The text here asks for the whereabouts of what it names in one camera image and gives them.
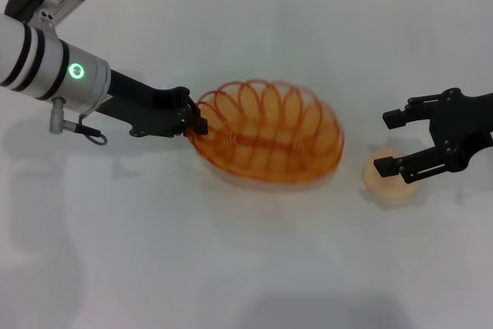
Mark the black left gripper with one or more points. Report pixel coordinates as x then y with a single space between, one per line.
154 113

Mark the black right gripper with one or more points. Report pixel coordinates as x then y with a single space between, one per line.
462 128

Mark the round pale bread bun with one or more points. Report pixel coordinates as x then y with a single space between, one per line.
389 190

